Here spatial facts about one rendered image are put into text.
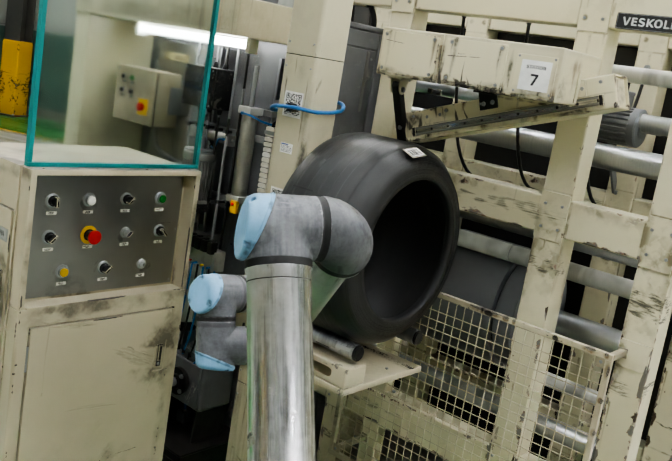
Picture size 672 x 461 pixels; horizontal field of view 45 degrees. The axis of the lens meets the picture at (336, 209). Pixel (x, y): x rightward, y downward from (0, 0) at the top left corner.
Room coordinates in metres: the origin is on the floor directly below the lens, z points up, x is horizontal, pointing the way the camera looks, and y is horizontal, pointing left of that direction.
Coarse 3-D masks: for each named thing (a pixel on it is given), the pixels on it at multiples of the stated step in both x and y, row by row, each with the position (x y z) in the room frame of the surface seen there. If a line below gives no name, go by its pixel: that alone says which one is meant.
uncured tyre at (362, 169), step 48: (336, 144) 2.20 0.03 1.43; (384, 144) 2.17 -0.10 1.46; (288, 192) 2.12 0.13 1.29; (336, 192) 2.04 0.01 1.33; (384, 192) 2.05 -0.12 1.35; (432, 192) 2.43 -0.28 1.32; (384, 240) 2.53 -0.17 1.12; (432, 240) 2.45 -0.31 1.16; (384, 288) 2.45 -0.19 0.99; (432, 288) 2.30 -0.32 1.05; (384, 336) 2.15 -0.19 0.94
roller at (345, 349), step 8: (320, 328) 2.16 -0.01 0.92; (320, 336) 2.14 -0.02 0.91; (328, 336) 2.12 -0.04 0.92; (336, 336) 2.12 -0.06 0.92; (320, 344) 2.14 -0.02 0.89; (328, 344) 2.11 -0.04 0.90; (336, 344) 2.10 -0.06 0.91; (344, 344) 2.08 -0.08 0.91; (352, 344) 2.08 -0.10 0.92; (336, 352) 2.10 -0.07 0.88; (344, 352) 2.08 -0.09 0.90; (352, 352) 2.06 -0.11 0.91; (360, 352) 2.07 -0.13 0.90
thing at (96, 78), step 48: (48, 0) 2.01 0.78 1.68; (96, 0) 2.12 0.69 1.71; (144, 0) 2.23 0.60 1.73; (192, 0) 2.35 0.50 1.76; (48, 48) 2.02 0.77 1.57; (96, 48) 2.13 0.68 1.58; (144, 48) 2.24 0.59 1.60; (192, 48) 2.37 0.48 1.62; (48, 96) 2.03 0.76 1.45; (96, 96) 2.14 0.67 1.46; (144, 96) 2.26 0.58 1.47; (192, 96) 2.39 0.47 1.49; (48, 144) 2.04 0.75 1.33; (96, 144) 2.15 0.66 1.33; (144, 144) 2.27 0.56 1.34; (192, 144) 2.40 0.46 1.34
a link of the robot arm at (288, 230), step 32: (256, 224) 1.30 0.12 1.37; (288, 224) 1.32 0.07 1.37; (320, 224) 1.34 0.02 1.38; (256, 256) 1.30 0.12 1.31; (288, 256) 1.30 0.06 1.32; (320, 256) 1.35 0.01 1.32; (256, 288) 1.29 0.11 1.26; (288, 288) 1.28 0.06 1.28; (256, 320) 1.27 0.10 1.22; (288, 320) 1.26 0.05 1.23; (256, 352) 1.24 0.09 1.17; (288, 352) 1.24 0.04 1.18; (256, 384) 1.23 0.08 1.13; (288, 384) 1.22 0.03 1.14; (256, 416) 1.21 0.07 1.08; (288, 416) 1.20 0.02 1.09; (256, 448) 1.19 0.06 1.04; (288, 448) 1.18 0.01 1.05
